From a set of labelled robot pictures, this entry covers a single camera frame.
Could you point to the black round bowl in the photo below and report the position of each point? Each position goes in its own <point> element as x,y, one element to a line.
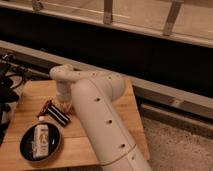
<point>26,143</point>

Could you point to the red pen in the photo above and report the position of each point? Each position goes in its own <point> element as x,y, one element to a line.
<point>44,108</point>

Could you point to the white small bottle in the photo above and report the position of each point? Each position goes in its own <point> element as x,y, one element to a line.
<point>41,139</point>

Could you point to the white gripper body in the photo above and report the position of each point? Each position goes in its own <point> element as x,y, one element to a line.
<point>63,91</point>

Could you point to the metal window rail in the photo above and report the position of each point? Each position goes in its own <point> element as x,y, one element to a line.
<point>179,99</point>

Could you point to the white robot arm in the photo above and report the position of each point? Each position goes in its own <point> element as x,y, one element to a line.
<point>92,94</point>

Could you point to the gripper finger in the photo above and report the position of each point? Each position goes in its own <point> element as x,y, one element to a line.
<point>65,106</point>

